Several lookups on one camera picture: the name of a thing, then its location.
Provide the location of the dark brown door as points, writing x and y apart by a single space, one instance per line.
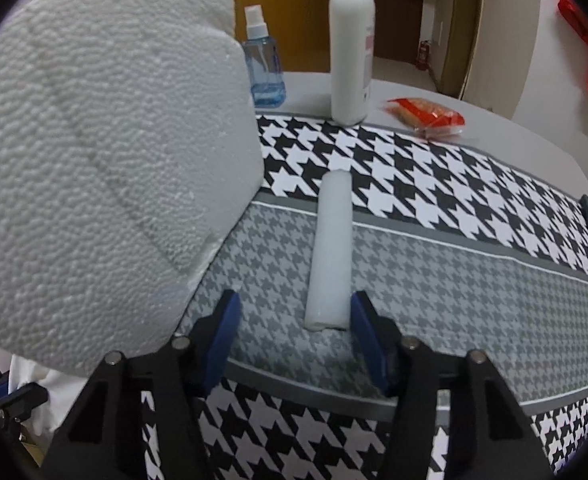
399 20

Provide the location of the brown side door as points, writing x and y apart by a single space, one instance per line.
459 25

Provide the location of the white foam tube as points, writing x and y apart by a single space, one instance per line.
330 250

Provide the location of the white pump bottle red cap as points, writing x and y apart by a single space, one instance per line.
351 50

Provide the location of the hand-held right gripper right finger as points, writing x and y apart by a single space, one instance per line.
369 337

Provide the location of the white cloth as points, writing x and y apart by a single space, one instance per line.
48 375

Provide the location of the red snack packet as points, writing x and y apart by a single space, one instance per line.
424 115

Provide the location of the black white houndstooth table mat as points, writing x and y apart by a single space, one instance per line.
449 270

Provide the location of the wooden wardrobe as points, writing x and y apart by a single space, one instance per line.
294 10

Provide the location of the white foam box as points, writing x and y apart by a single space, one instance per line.
98 150

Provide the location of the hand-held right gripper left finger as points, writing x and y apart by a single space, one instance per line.
223 332

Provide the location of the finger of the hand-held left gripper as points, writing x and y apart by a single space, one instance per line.
23 396

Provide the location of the blue spray bottle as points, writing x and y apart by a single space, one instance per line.
264 70

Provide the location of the red fire extinguisher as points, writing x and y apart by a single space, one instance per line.
424 55

